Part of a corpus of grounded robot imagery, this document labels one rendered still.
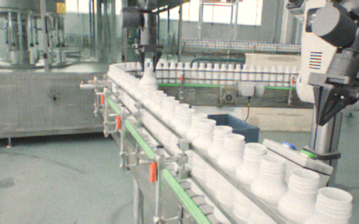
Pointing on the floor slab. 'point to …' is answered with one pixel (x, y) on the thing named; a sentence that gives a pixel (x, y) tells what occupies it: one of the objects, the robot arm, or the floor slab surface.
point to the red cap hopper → (215, 26)
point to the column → (286, 25)
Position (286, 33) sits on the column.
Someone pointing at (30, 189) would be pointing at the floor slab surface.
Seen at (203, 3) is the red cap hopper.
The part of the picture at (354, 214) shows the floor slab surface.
